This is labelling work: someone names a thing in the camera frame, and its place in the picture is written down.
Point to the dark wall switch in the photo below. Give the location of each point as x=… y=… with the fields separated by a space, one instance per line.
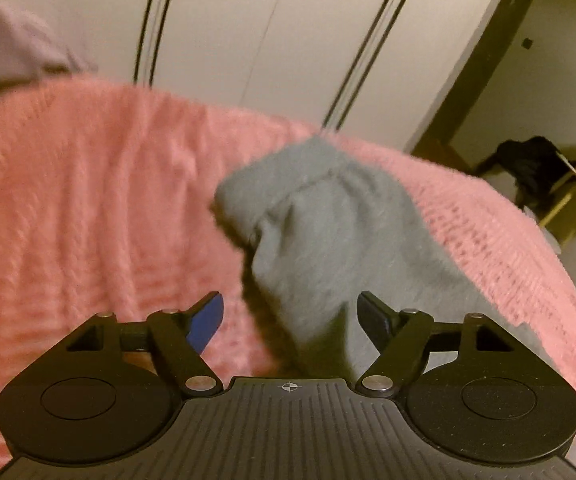
x=527 y=43

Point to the white wardrobe with black stripes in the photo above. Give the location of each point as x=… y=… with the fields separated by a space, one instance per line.
x=217 y=20

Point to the mauve pillow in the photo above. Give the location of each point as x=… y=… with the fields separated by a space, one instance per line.
x=12 y=45

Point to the grey pants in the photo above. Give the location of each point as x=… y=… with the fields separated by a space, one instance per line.
x=313 y=240

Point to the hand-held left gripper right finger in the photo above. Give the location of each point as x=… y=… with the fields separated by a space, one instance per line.
x=374 y=317

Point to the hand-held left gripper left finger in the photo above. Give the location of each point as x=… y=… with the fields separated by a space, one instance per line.
x=206 y=320

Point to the pink ribbed blanket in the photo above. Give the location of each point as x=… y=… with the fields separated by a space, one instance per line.
x=92 y=185

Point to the yellow side table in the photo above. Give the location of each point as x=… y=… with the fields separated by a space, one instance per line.
x=565 y=205

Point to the black cloth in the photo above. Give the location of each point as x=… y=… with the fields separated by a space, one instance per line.
x=523 y=160

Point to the dark door frame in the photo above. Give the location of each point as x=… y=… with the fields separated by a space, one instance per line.
x=483 y=60

